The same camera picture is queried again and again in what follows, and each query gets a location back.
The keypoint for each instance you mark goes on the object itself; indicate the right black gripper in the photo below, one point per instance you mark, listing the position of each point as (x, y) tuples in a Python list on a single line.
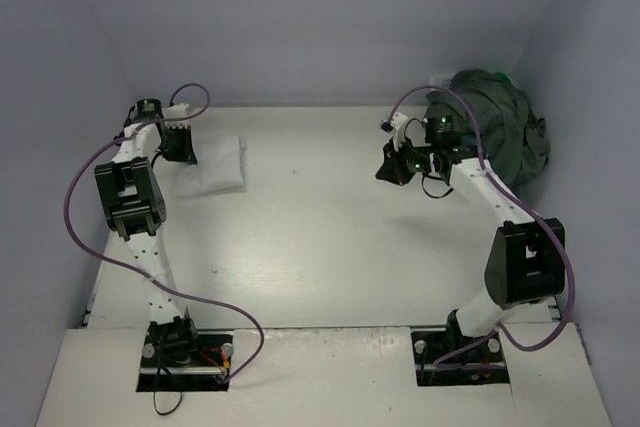
[(400, 163)]

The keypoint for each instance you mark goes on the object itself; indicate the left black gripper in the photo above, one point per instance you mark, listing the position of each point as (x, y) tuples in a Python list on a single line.
[(176, 144)]

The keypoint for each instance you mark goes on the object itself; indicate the white t shirt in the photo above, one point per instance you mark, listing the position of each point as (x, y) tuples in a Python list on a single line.
[(219, 168)]

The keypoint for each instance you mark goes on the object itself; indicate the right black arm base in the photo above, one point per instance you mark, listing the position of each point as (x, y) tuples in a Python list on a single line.
[(444, 357)]

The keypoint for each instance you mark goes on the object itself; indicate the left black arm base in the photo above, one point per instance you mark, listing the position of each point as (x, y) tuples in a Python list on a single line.
[(177, 357)]

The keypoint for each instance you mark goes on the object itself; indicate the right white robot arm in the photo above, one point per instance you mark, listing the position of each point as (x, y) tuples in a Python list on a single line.
[(524, 265)]

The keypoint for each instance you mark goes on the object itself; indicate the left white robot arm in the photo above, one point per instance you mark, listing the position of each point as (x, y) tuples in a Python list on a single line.
[(135, 209)]

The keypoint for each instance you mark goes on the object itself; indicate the white laundry basket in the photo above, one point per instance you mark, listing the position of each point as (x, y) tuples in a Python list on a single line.
[(442, 80)]

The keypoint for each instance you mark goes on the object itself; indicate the grey green t shirt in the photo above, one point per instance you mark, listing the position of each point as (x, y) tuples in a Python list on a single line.
[(512, 136)]

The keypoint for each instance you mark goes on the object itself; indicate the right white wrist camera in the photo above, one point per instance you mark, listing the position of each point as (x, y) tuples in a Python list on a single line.
[(396, 127)]

